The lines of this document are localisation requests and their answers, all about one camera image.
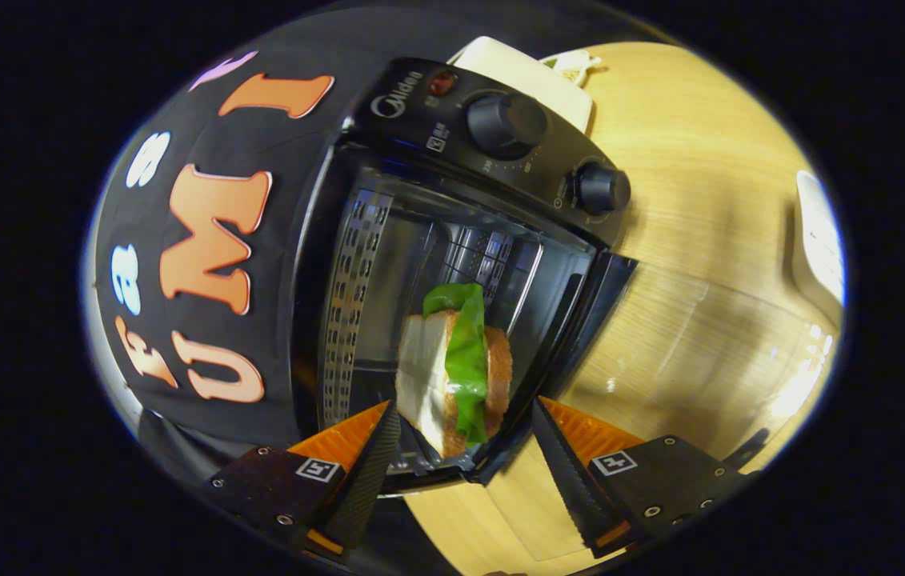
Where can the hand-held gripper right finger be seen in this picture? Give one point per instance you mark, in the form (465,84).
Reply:
(560,472)

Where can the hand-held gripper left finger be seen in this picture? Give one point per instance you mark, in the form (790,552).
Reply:
(368,476)

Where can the sandwich with green lettuce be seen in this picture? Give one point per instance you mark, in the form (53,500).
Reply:
(428,368)

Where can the black toaster oven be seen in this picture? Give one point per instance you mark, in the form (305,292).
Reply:
(452,120)

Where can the white pop-up toaster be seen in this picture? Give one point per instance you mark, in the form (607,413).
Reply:
(524,80)

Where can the white divided bean dish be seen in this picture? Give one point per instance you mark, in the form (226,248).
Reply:
(576,68)

